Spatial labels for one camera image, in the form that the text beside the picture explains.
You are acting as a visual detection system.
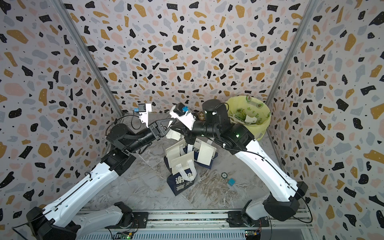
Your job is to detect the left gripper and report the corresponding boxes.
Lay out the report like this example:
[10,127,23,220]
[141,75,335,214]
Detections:
[125,118,175,156]

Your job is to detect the blue white bag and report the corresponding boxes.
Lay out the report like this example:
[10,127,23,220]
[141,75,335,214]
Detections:
[183,139,218,170]
[165,140,189,175]

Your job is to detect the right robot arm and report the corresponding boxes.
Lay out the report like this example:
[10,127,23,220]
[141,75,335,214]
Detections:
[170,99,308,227]

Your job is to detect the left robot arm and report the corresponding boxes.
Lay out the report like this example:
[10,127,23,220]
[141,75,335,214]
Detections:
[27,118,176,240]

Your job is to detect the wooden chess board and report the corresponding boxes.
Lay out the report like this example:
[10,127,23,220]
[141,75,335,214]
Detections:
[194,112,206,121]

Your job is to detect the front navy bag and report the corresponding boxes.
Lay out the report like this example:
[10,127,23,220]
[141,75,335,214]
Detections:
[167,152,197,196]

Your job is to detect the small teal block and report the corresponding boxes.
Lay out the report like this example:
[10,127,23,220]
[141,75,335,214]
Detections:
[228,179,235,186]

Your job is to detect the white trash bin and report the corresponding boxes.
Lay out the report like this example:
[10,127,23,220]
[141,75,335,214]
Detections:
[252,129,267,141]

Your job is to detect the yellow-green bin liner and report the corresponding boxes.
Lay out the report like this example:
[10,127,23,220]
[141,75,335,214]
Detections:
[227,96,271,134]

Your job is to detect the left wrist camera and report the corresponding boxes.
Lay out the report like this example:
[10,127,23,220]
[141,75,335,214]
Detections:
[134,104,152,127]

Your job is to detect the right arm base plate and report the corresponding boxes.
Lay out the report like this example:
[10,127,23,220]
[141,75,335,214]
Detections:
[227,211,270,228]

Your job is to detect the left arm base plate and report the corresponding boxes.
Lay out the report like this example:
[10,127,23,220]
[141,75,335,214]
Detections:
[114,212,149,230]

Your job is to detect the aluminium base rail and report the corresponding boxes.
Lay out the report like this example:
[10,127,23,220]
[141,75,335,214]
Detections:
[77,209,317,240]

